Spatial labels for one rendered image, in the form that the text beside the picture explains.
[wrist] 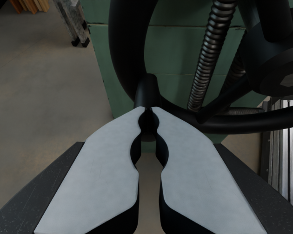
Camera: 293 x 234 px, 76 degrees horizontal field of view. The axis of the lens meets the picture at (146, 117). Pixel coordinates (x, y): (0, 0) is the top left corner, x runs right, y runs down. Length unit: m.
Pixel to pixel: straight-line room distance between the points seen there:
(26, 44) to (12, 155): 0.81
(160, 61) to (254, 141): 0.84
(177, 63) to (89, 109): 0.77
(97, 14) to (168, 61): 0.17
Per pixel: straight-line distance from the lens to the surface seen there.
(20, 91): 1.35
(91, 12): 0.36
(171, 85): 0.48
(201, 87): 0.29
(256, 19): 0.21
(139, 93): 0.15
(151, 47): 0.39
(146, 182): 0.93
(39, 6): 1.89
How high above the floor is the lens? 0.92
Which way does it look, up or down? 61 degrees down
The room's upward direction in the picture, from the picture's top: 2 degrees clockwise
